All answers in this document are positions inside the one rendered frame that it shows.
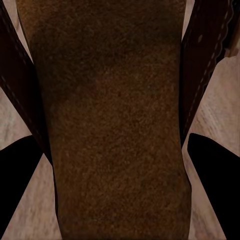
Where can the sandal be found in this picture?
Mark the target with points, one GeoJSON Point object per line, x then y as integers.
{"type": "Point", "coordinates": [110, 97]}

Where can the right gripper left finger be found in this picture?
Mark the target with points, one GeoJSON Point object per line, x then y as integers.
{"type": "Point", "coordinates": [18, 162]}

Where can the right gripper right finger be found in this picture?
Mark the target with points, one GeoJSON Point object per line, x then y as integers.
{"type": "Point", "coordinates": [219, 171]}

